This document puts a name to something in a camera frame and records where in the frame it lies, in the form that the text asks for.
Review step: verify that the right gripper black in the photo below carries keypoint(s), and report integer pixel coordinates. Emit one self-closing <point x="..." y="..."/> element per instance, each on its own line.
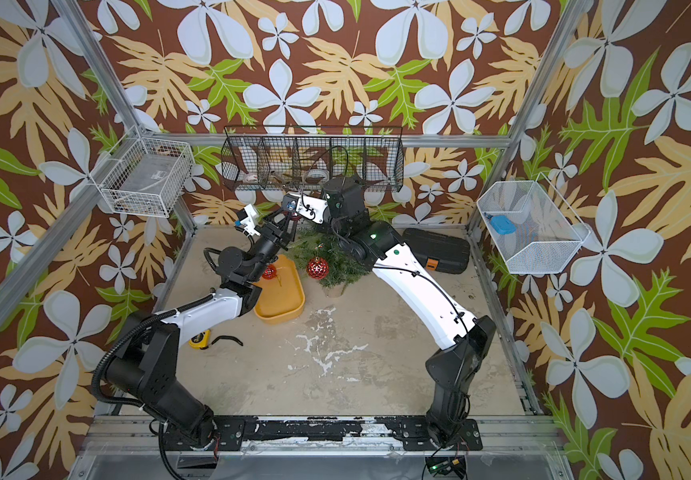
<point x="323" y="228"/>

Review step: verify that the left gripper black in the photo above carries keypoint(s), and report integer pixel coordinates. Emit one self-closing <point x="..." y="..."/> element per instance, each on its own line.
<point x="272" y="237"/>

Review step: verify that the red grid-textured ball ornament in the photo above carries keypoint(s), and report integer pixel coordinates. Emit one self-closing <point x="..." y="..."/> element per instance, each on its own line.
<point x="270" y="273"/>

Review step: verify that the large red glitter ball ornament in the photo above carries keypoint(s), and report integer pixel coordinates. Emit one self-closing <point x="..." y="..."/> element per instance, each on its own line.
<point x="318" y="268"/>

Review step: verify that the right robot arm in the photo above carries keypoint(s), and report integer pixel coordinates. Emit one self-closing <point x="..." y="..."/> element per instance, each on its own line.
<point x="463" y="339"/>

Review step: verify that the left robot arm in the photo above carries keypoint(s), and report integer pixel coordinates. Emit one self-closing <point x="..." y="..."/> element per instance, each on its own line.
<point x="140" y="369"/>

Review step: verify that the small green christmas tree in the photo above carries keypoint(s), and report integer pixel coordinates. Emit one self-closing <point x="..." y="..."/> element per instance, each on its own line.
<point x="344" y="270"/>

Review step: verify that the yellow plastic tray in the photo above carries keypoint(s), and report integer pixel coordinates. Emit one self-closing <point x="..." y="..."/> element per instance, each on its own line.
<point x="283" y="298"/>

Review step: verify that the black plastic tool case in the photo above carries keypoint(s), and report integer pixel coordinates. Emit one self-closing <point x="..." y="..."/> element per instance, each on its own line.
<point x="438" y="252"/>

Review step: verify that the yellow tape measure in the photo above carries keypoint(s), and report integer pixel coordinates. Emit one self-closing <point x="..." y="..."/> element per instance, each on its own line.
<point x="205" y="339"/>

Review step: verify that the blue object in basket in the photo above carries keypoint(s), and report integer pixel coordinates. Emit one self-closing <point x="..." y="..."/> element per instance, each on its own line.
<point x="502" y="225"/>

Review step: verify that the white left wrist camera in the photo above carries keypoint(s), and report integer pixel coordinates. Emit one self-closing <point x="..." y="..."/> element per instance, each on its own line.
<point x="247" y="221"/>

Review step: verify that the black wire wall basket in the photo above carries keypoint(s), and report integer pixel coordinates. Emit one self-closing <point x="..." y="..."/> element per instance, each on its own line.
<point x="293" y="157"/>

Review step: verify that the white wire basket left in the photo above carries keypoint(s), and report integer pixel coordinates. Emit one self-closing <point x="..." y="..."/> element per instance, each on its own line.
<point x="144" y="175"/>

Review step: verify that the white wire basket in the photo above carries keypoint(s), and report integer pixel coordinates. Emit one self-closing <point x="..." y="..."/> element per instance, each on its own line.
<point x="144" y="175"/>
<point x="549" y="231"/>

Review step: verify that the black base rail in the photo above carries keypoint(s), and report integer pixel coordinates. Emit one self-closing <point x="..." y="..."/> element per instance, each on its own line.
<point x="233" y="432"/>

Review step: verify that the white wire basket right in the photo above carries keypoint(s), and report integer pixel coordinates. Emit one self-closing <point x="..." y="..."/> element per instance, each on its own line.
<point x="549" y="231"/>

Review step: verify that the aluminium frame post left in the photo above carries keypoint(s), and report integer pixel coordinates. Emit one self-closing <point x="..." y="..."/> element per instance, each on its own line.
<point x="71" y="12"/>

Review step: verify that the aluminium frame post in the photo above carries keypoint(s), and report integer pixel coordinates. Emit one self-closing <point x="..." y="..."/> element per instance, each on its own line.
<point x="550" y="63"/>
<point x="71" y="12"/>

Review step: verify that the aluminium frame post right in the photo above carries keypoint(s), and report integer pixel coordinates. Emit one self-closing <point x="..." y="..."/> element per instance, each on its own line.
<point x="550" y="63"/>

